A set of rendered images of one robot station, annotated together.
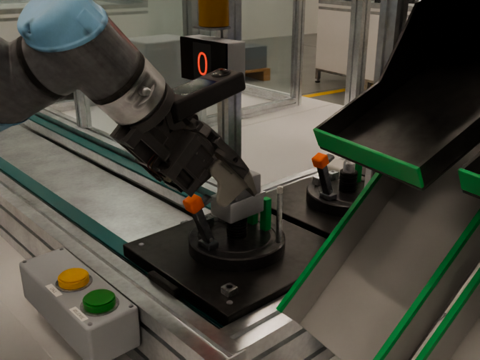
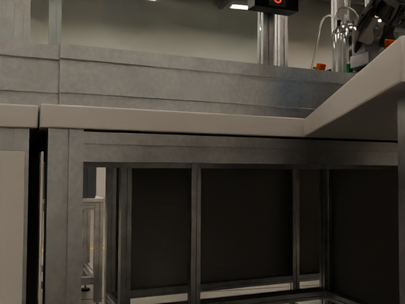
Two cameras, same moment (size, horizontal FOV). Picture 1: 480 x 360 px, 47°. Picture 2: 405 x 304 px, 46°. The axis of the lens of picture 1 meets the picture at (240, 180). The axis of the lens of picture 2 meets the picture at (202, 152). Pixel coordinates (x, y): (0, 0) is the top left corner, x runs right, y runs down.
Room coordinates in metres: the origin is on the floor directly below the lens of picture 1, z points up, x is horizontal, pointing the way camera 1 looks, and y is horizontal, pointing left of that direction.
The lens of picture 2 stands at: (0.72, 1.19, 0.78)
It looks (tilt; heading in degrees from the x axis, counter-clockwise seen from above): 2 degrees up; 289
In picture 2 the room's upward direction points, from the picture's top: straight up
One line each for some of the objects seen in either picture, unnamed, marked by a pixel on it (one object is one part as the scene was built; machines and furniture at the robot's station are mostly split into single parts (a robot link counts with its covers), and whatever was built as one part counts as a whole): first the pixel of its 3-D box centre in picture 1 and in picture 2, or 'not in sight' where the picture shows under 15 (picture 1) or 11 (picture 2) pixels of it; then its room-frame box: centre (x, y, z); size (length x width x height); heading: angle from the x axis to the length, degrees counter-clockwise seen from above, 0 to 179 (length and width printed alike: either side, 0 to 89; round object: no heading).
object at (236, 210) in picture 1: (242, 188); (363, 53); (0.73, 0.00, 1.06); 0.08 x 0.04 x 0.07; 132
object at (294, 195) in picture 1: (348, 178); not in sight; (0.89, -0.19, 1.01); 0.24 x 0.24 x 0.13; 42
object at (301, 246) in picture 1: (236, 253); not in sight; (0.72, 0.00, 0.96); 0.24 x 0.24 x 0.02; 42
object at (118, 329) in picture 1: (76, 301); not in sight; (0.64, 0.22, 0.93); 0.21 x 0.07 x 0.06; 42
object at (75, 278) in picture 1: (73, 281); not in sight; (0.64, 0.22, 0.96); 0.04 x 0.04 x 0.02
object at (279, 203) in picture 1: (279, 214); not in sight; (0.70, -0.05, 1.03); 0.01 x 0.01 x 0.08
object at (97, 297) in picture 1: (99, 303); not in sight; (0.59, 0.18, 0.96); 0.04 x 0.04 x 0.02
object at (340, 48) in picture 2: not in sight; (347, 49); (0.80, -0.99, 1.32); 0.14 x 0.14 x 0.38
